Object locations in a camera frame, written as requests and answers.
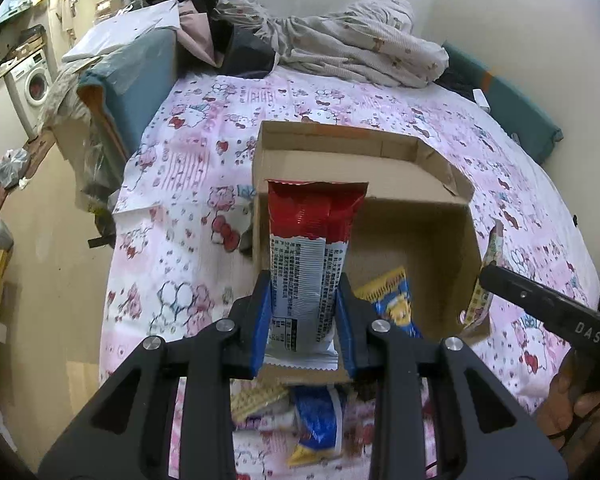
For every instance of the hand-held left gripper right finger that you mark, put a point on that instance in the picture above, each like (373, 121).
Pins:
(345, 325)

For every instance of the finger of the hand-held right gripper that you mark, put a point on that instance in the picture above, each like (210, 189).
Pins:
(530, 300)

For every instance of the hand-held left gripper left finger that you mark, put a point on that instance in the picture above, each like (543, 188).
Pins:
(261, 320)

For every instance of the blue yellow cartoon snack packet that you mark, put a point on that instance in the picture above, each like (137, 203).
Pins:
(392, 305)

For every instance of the yellow patterned snack packet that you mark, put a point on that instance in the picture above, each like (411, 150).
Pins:
(495, 250)

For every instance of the red white snack packet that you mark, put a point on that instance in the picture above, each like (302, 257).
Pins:
(305, 260)

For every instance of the beige cracker packet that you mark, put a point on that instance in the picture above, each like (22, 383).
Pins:
(255, 400)

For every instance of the cardboard box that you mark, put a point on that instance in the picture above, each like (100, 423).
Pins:
(405, 240)

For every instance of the person's right hand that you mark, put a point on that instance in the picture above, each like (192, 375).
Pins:
(597, 412)

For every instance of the pink cartoon printed bedsheet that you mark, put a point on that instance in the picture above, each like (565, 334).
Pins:
(180, 240)

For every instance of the teal cushion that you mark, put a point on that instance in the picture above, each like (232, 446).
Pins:
(510, 105)
(140, 70)

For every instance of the white charger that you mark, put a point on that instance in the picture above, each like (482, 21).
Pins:
(481, 99)

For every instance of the black cloth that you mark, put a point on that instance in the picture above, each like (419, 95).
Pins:
(250, 52)

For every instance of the crumpled white patterned blanket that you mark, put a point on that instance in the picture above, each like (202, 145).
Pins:
(355, 45)

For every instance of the grey plastic bag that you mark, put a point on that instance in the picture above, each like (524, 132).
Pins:
(12, 167)

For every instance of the pink cloth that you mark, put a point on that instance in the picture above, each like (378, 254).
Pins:
(195, 30)

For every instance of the white paper stack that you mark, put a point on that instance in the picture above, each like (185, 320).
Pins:
(125, 30)

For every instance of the white washing machine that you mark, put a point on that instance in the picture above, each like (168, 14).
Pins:
(32, 85)

